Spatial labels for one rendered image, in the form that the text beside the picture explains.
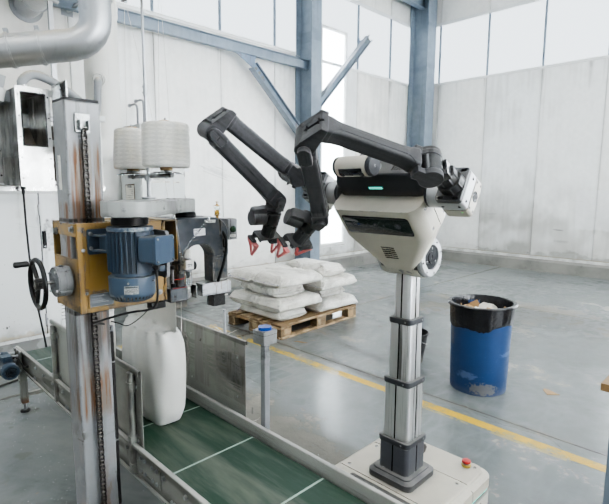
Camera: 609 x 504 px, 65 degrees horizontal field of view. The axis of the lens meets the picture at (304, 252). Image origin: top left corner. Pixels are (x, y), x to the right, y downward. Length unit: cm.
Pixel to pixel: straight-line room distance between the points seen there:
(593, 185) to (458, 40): 380
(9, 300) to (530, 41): 885
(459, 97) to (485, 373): 743
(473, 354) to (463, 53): 774
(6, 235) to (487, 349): 380
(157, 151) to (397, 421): 139
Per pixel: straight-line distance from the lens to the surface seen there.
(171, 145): 170
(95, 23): 436
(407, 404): 205
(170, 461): 214
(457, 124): 1029
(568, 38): 981
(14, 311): 462
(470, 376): 370
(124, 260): 165
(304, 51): 817
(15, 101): 406
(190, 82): 685
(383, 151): 140
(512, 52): 1010
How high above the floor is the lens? 146
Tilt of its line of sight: 8 degrees down
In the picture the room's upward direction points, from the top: straight up
